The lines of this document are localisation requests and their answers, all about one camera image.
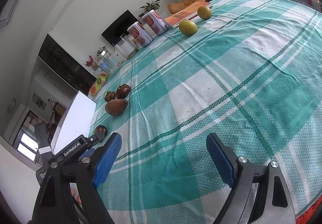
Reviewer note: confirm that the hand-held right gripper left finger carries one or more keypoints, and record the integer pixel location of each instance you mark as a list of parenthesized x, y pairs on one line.
[(108, 161)]

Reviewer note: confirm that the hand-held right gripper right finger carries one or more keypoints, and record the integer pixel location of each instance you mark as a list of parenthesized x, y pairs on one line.
[(221, 161)]

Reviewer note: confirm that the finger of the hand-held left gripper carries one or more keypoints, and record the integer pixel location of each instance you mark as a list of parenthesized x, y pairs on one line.
[(97, 137), (88, 153)]

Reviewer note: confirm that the white cardboard box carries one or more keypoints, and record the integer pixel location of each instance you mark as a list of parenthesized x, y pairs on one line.
[(75, 118)]

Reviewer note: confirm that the person's left hand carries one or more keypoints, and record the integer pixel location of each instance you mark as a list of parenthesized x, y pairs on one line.
[(73, 192)]

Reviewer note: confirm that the dark purple mangosteen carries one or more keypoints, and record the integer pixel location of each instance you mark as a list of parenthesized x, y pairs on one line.
[(110, 96), (100, 130), (123, 91)]

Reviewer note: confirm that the brown sweet potato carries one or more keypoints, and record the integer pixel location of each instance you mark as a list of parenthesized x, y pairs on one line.
[(115, 107)]

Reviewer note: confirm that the fruit printed carton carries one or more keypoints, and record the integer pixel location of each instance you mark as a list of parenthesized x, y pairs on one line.
[(98, 84)]

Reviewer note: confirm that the glass jar with gold lid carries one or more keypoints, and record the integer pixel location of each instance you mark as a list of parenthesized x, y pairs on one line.
[(105, 62)]

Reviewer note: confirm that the red flowers in vase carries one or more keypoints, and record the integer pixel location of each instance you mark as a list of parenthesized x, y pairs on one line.
[(89, 61)]

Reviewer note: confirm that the dark glass display cabinet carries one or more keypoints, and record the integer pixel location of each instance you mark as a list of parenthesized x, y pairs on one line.
[(65, 65)]

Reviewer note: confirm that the leafy plant in pot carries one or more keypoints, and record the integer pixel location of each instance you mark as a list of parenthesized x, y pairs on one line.
[(101, 50)]

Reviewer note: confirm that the clear jar with black lid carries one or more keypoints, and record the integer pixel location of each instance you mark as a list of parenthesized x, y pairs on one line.
[(124, 46)]

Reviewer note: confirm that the orange fleece clothing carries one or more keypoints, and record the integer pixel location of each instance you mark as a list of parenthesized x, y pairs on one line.
[(310, 211)]

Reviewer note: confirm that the pink printed can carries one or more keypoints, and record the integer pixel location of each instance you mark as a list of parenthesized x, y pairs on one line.
[(156, 22), (139, 36)]

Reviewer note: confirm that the black flat television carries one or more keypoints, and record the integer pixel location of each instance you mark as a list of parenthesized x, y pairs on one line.
[(118, 28)]

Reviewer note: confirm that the yellow-green pear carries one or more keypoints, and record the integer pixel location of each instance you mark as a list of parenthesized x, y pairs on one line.
[(188, 27), (204, 12)]

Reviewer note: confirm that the large green potted plant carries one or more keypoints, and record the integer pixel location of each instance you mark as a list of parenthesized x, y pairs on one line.
[(151, 6)]

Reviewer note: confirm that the orange book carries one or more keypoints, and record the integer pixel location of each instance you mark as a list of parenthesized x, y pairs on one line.
[(183, 15)]

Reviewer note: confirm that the framed wall picture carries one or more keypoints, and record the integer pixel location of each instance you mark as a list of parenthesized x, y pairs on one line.
[(39, 102)]

